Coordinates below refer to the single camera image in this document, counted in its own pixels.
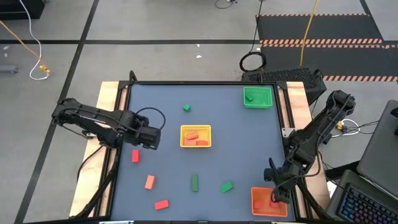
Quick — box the orange plastic basket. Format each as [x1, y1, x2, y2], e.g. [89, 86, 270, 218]
[251, 186, 289, 218]

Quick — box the green wedge block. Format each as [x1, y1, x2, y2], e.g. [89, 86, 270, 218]
[220, 181, 234, 194]

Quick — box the yellow plastic basket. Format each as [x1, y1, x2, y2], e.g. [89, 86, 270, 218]
[180, 124, 212, 148]

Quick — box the wooden side board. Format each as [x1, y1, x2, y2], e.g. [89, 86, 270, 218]
[278, 81, 335, 218]
[68, 81, 128, 218]

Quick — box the laptop with backlit keyboard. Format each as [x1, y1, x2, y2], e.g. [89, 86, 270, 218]
[326, 169, 398, 224]

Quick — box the green plastic basket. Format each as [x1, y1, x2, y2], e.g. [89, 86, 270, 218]
[243, 86, 274, 110]

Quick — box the grey laptop lid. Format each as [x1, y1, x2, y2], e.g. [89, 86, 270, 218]
[356, 99, 398, 200]

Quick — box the black perforated crate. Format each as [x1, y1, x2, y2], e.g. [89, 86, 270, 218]
[241, 67, 327, 105]

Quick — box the grey bar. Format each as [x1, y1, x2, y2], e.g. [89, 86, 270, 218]
[0, 64, 19, 75]

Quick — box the black striped floor mat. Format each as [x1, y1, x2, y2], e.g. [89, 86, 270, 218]
[255, 14, 398, 82]

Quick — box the black floor box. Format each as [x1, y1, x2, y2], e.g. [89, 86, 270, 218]
[0, 0, 45, 21]

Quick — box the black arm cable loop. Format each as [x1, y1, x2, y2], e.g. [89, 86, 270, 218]
[136, 107, 167, 131]

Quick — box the white power cable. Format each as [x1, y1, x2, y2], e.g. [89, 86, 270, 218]
[331, 118, 361, 138]

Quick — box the black hanging cable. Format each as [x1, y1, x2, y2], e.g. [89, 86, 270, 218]
[239, 0, 267, 73]

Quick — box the white floor cable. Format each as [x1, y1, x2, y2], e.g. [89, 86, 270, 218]
[18, 0, 50, 81]

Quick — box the yellow hanging cable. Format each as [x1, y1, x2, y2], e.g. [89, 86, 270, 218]
[299, 0, 320, 67]

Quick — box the yellow floor cable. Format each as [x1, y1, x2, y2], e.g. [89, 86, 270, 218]
[0, 20, 51, 75]

